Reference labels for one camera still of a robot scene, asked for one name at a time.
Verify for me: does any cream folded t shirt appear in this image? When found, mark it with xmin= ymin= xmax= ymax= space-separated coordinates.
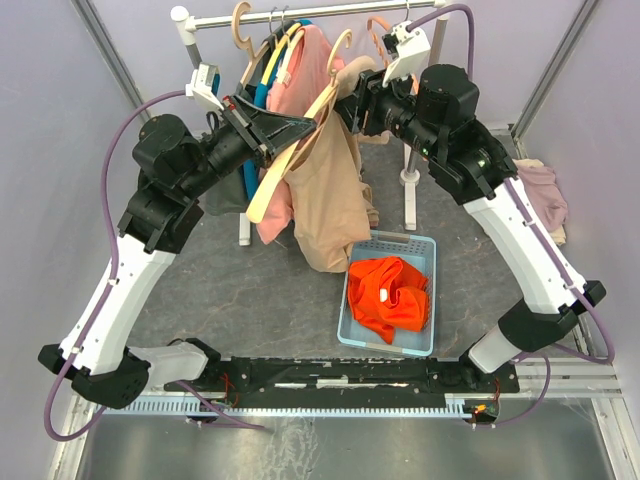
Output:
xmin=519 ymin=158 xmax=568 ymax=247

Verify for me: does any yellow plastic hanger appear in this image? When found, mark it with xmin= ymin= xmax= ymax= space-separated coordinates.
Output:
xmin=260 ymin=21 xmax=303 ymax=87

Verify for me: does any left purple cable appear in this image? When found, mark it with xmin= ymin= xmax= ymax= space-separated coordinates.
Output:
xmin=44 ymin=89 xmax=266 ymax=442

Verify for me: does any orange t shirt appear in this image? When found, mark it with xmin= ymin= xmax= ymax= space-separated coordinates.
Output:
xmin=347 ymin=256 xmax=431 ymax=344

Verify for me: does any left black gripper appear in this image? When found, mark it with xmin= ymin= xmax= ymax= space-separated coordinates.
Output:
xmin=179 ymin=92 xmax=319 ymax=200

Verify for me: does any cream plastic hanger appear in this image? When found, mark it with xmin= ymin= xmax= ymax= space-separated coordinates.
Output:
xmin=274 ymin=27 xmax=305 ymax=84

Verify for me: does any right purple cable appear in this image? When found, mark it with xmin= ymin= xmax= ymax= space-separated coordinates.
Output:
xmin=409 ymin=3 xmax=616 ymax=429

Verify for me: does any dark grey t shirt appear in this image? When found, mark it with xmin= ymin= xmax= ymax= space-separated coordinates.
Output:
xmin=202 ymin=103 xmax=253 ymax=216

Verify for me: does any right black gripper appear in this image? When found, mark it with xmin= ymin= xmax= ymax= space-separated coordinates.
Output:
xmin=330 ymin=60 xmax=442 ymax=162

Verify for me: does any pale peach plastic hanger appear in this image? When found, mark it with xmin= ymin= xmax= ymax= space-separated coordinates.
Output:
xmin=246 ymin=29 xmax=353 ymax=224

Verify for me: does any purple cable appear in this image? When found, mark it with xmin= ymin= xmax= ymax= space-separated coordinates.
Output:
xmin=409 ymin=3 xmax=616 ymax=429
xmin=44 ymin=89 xmax=266 ymax=442

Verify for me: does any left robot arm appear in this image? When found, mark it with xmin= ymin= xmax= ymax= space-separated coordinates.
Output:
xmin=38 ymin=95 xmax=317 ymax=409

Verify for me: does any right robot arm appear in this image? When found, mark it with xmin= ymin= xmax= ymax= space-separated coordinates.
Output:
xmin=335 ymin=64 xmax=606 ymax=391

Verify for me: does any beige t shirt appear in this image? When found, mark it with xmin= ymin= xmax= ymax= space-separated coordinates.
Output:
xmin=287 ymin=55 xmax=384 ymax=274

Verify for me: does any teal blue t shirt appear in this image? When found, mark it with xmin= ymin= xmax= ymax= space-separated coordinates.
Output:
xmin=234 ymin=19 xmax=311 ymax=201

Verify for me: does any beige wooden hanger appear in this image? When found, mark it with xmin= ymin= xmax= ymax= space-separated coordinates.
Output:
xmin=232 ymin=0 xmax=269 ymax=91

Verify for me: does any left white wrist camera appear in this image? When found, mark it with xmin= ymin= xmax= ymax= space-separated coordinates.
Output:
xmin=185 ymin=62 xmax=224 ymax=113

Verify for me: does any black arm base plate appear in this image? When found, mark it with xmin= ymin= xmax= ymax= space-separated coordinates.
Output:
xmin=187 ymin=357 xmax=520 ymax=410

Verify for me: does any orange plastic hanger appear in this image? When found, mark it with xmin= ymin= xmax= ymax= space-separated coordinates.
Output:
xmin=366 ymin=16 xmax=420 ymax=94

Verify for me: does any light blue cable duct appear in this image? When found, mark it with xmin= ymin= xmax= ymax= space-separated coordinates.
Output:
xmin=93 ymin=394 xmax=474 ymax=416

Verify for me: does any pink t shirt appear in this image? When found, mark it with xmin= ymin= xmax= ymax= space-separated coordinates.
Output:
xmin=256 ymin=24 xmax=345 ymax=245

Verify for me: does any white metal clothes rack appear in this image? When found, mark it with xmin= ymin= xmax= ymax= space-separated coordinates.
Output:
xmin=170 ymin=0 xmax=451 ymax=247

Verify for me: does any aluminium frame rail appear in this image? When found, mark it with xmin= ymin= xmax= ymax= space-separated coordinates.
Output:
xmin=73 ymin=353 xmax=619 ymax=409

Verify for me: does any light blue plastic basket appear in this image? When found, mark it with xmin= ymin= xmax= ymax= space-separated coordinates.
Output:
xmin=337 ymin=231 xmax=436 ymax=357

